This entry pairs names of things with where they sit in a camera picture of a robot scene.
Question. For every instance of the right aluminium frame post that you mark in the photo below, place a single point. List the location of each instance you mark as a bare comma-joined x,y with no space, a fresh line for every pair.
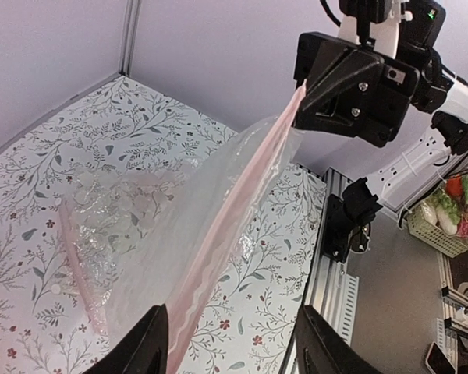
129,34

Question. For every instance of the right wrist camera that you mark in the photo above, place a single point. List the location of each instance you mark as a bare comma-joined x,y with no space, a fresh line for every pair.
372,19

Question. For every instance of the floral tablecloth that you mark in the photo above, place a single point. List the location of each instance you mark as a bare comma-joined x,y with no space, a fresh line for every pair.
125,127

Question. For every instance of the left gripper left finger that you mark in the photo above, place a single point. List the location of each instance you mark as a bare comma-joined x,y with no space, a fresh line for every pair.
144,350

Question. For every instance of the pink dotted zip bag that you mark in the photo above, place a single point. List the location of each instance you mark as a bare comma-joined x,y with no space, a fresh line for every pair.
233,182

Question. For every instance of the front aluminium rail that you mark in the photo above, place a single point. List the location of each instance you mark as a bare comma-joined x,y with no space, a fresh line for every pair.
330,290

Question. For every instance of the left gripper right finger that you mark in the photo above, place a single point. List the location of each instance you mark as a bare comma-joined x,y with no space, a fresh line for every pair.
320,350

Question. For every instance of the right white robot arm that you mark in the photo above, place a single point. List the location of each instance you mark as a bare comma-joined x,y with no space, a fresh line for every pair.
440,93

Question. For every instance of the crinkled clear zip bag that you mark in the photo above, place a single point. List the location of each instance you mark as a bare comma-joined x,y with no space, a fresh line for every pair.
121,218

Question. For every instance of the pink smartphone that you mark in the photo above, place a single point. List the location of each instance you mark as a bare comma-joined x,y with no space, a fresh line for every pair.
436,361

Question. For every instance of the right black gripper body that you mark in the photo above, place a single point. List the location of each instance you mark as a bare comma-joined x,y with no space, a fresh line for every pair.
387,101

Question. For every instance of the green basket of toys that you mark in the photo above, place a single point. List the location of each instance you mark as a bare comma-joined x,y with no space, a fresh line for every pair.
441,218

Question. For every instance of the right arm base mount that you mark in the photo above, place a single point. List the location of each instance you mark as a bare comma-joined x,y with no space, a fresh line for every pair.
351,222

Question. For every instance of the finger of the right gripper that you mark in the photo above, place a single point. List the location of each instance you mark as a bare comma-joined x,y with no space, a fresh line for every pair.
319,61
339,110

